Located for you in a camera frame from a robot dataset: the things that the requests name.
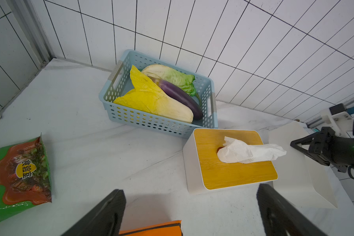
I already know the blue plastic basket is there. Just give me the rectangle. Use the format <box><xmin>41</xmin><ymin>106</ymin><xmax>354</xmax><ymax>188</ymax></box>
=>
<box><xmin>99</xmin><ymin>50</ymin><xmax>218</xmax><ymax>139</ymax></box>

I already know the green snack bag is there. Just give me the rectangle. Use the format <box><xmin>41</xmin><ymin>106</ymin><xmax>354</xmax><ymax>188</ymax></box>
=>
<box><xmin>0</xmin><ymin>136</ymin><xmax>52</xmax><ymax>222</ymax></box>

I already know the purple toy eggplant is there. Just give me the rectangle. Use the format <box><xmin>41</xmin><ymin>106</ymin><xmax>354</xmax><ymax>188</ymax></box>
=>
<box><xmin>149</xmin><ymin>77</ymin><xmax>204</xmax><ymax>120</ymax></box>

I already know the orange tissue pack with sheet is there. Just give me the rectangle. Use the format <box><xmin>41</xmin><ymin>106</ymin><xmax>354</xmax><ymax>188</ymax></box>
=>
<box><xmin>217</xmin><ymin>136</ymin><xmax>287</xmax><ymax>164</ymax></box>

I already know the green toy lettuce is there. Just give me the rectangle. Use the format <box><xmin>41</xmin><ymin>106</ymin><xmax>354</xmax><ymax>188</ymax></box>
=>
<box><xmin>142</xmin><ymin>64</ymin><xmax>197</xmax><ymax>96</ymax></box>

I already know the yellow toy cabbage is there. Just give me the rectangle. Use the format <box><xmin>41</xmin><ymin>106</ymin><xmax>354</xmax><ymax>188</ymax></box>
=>
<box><xmin>113</xmin><ymin>66</ymin><xmax>193</xmax><ymax>123</ymax></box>

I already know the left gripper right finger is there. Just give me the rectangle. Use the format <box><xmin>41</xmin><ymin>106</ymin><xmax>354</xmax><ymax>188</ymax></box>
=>
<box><xmin>257</xmin><ymin>184</ymin><xmax>325</xmax><ymax>236</ymax></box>

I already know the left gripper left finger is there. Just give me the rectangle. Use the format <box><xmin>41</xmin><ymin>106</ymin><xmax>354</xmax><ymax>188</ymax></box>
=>
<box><xmin>63</xmin><ymin>189</ymin><xmax>126</xmax><ymax>236</ymax></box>

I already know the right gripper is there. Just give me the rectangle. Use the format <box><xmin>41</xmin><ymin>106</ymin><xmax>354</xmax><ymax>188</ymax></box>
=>
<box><xmin>290</xmin><ymin>127</ymin><xmax>354</xmax><ymax>173</ymax></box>

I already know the yellow box lid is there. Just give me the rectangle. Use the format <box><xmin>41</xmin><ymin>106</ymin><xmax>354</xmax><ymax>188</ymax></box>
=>
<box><xmin>192</xmin><ymin>129</ymin><xmax>278</xmax><ymax>191</ymax></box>

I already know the white tissue box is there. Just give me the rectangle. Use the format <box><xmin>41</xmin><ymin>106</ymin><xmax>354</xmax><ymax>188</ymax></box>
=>
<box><xmin>182</xmin><ymin>128</ymin><xmax>279</xmax><ymax>195</ymax></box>
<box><xmin>269</xmin><ymin>122</ymin><xmax>338</xmax><ymax>208</ymax></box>

